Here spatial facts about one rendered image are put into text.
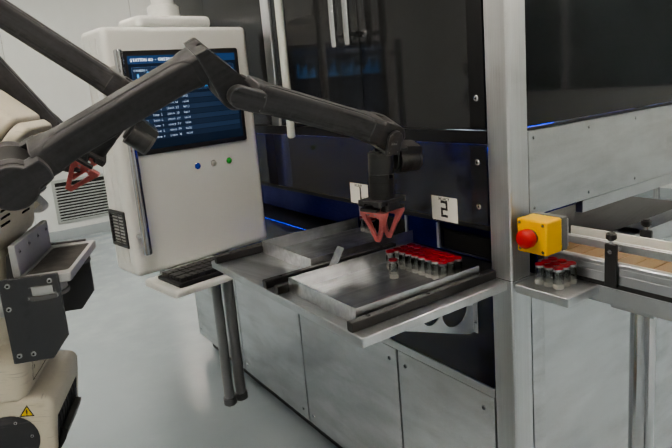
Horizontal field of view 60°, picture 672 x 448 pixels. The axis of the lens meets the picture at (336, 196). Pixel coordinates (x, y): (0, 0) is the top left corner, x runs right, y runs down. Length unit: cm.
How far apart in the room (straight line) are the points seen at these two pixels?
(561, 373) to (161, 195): 124
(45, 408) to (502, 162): 103
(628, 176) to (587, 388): 55
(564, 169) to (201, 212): 113
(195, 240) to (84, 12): 482
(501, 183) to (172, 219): 107
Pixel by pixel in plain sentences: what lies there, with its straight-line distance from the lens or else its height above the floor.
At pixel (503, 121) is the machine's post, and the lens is 126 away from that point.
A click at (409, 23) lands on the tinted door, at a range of 146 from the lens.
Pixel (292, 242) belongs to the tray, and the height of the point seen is 89.
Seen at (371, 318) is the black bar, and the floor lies 90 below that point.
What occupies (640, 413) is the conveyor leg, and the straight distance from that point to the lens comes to 146.
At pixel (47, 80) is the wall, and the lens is 644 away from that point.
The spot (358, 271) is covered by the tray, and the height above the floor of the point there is 88.
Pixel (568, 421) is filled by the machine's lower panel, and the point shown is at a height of 46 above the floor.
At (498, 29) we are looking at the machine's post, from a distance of 126.
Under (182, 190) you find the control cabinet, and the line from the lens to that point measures 192.
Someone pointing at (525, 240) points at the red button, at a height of 100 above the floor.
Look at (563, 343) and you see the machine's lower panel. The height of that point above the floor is 67.
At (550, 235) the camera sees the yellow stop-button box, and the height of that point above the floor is 100.
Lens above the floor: 134
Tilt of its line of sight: 11 degrees down
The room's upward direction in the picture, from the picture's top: 5 degrees counter-clockwise
